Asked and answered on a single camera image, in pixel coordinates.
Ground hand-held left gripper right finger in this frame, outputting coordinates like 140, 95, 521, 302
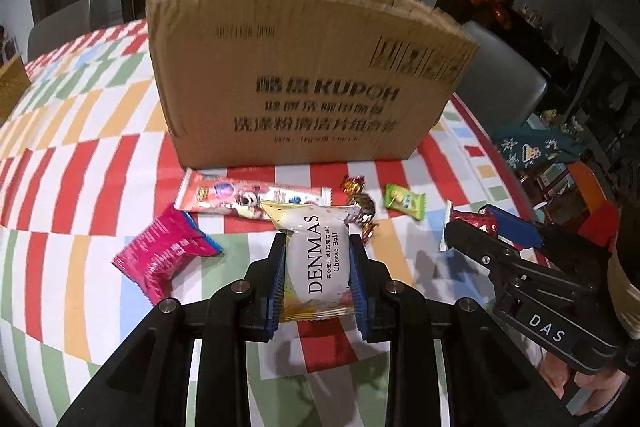
347, 232, 571, 427

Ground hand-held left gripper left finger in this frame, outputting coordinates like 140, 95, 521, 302
57, 229, 296, 427

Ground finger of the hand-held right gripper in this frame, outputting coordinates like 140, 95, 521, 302
481, 204, 615, 277
444, 220, 523, 282

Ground red snack packet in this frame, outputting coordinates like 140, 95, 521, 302
440, 202, 498, 250

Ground white cheese ball packet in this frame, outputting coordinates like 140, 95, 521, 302
262, 202, 363, 323

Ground brown cardboard box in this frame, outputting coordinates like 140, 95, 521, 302
145, 0, 481, 170

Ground person's right forearm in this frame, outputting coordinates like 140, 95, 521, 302
607, 247, 640, 343

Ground person's right hand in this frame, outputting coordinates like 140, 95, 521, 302
537, 349, 628, 418

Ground orange gift boxes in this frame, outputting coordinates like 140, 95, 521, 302
520, 159, 621, 253

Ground green snowflake cloth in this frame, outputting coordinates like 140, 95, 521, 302
492, 122, 586, 170

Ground green candy packet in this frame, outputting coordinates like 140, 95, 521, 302
382, 183, 427, 220

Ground brown wrapped candy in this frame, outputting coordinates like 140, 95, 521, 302
345, 192, 378, 240

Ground gold red wrapped candy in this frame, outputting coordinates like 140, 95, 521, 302
340, 174, 368, 195

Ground long pink white snack packet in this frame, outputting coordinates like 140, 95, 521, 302
175, 169, 333, 220

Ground magenta snack packet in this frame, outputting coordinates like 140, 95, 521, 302
112, 204, 223, 305

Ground grey dining chair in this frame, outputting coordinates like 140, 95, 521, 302
27, 0, 93, 62
460, 21, 548, 125

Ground dark sideboard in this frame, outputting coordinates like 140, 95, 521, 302
515, 2, 601, 72

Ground red foil balloons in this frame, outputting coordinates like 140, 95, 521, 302
470, 0, 516, 30

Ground woven wicker box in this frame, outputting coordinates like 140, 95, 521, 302
0, 57, 32, 120

